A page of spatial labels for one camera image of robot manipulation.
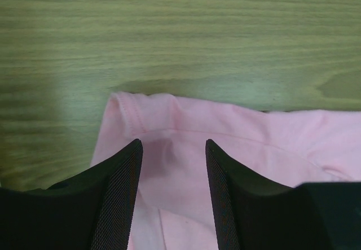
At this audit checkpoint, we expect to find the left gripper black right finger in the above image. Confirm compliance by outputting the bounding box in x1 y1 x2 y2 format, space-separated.
205 140 360 249

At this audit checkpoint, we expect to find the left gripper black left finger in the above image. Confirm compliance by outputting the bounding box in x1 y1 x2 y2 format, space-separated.
1 139 143 250

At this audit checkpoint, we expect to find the pink t shirt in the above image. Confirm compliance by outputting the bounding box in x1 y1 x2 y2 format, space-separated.
91 92 360 249

